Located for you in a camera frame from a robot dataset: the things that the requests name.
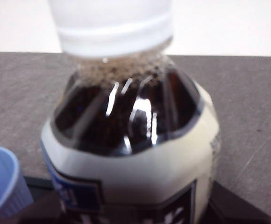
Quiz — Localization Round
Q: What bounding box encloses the dark oolong tea bottle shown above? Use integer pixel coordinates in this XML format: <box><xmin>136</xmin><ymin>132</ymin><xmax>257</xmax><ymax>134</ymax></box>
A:
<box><xmin>40</xmin><ymin>0</ymin><xmax>221</xmax><ymax>224</ymax></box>

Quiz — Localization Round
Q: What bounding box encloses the blue ribbed cup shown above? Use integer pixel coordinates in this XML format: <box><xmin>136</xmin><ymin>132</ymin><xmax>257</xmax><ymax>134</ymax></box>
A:
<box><xmin>0</xmin><ymin>146</ymin><xmax>35</xmax><ymax>220</ymax></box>

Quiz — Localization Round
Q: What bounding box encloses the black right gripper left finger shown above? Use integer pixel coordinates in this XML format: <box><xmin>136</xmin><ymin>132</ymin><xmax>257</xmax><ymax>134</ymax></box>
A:
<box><xmin>0</xmin><ymin>193</ymin><xmax>66</xmax><ymax>224</ymax></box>

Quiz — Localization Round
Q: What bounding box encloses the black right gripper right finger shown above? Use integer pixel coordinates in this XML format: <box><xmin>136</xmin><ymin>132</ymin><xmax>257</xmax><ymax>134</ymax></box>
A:
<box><xmin>209</xmin><ymin>181</ymin><xmax>271</xmax><ymax>224</ymax></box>

